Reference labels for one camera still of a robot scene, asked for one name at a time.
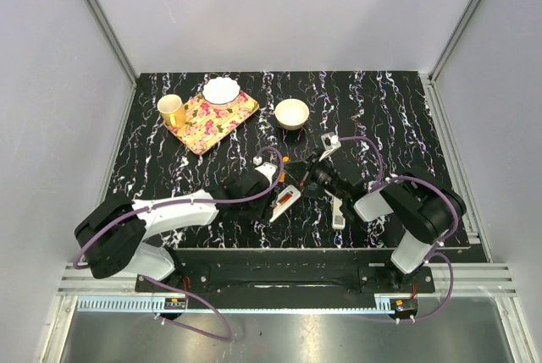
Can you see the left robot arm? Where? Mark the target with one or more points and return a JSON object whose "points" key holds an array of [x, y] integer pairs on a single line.
{"points": [[113, 238]]}

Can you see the aluminium frame post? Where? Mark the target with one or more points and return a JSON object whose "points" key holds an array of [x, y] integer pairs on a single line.
{"points": [[456, 35], [112, 40]]}

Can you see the yellow mug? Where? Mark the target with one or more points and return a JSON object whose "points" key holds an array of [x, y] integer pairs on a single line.
{"points": [[172, 111]]}

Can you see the red orange battery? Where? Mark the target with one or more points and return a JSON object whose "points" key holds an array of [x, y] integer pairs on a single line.
{"points": [[284, 198]]}

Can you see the floral rectangular tray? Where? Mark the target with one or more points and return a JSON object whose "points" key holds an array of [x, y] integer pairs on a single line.
{"points": [[205, 126]]}

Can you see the right aluminium frame post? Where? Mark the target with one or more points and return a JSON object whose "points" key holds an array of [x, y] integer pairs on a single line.
{"points": [[456, 35]]}

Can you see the black remote control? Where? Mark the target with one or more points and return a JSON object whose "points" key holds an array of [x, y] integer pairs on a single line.
{"points": [[312, 190]]}

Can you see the left aluminium frame post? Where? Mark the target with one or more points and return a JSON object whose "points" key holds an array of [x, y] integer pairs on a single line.
{"points": [[112, 40]]}

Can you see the white remote blue batteries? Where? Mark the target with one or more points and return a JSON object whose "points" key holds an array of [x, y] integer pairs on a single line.
{"points": [[338, 219]]}

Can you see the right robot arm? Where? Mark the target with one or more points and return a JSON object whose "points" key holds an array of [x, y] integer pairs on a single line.
{"points": [[428, 210]]}

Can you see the white remote orange batteries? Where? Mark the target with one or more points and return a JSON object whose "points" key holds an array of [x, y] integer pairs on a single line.
{"points": [[278, 209]]}

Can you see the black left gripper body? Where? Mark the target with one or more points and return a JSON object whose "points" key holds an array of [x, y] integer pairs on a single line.
{"points": [[261, 210]]}

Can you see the white scalloped bowl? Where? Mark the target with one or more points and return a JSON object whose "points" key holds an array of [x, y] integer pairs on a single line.
{"points": [[221, 92]]}

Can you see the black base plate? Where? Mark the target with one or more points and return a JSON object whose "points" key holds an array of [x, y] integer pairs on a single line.
{"points": [[294, 279]]}

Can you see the beige round bowl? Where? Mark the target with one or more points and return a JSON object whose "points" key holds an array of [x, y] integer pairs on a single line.
{"points": [[291, 114]]}

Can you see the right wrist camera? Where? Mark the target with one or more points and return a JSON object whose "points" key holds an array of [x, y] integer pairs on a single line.
{"points": [[331, 143]]}

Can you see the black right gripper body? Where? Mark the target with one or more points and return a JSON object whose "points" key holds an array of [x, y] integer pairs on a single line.
{"points": [[318, 171]]}

